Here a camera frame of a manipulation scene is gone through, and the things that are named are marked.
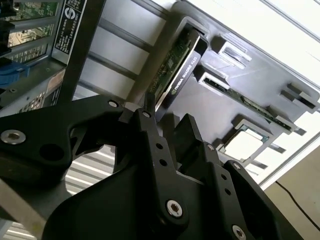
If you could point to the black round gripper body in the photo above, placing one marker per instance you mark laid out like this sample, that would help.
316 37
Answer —
107 212

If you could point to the black Nvidia graphics card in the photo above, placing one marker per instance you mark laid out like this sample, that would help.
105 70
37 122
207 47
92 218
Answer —
185 72

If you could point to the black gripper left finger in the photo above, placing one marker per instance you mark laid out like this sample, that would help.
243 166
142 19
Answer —
50 125

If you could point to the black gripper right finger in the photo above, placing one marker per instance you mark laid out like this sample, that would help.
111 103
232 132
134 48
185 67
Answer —
217 180

